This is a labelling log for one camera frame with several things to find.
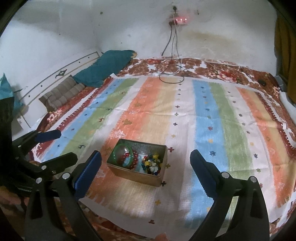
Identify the green jade bangle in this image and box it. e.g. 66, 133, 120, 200
112, 144, 134, 168

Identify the red bead bracelet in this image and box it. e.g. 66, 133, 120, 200
122, 151, 139, 170

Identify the cardboard jewelry box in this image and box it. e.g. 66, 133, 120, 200
107, 139, 168, 187

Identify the multicolour bead bracelet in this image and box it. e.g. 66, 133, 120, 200
140, 154, 163, 175

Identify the left hand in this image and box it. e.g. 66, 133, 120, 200
1, 186, 25, 224

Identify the white headboard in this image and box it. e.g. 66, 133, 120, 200
12, 50, 101, 138

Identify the grey folded blanket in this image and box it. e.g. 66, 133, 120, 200
39, 76, 85, 112

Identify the teal cloth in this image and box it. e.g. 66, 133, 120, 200
1, 74, 23, 117

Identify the striped colourful mat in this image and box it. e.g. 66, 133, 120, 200
32, 73, 296, 239

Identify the teal pillow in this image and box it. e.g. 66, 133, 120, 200
73, 50, 137, 88

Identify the yellow curtain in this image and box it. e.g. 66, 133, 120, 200
274, 12, 295, 102

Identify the wall power strip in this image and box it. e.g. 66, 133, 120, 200
169, 16, 188, 26

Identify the black cable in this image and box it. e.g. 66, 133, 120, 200
158, 6, 185, 84

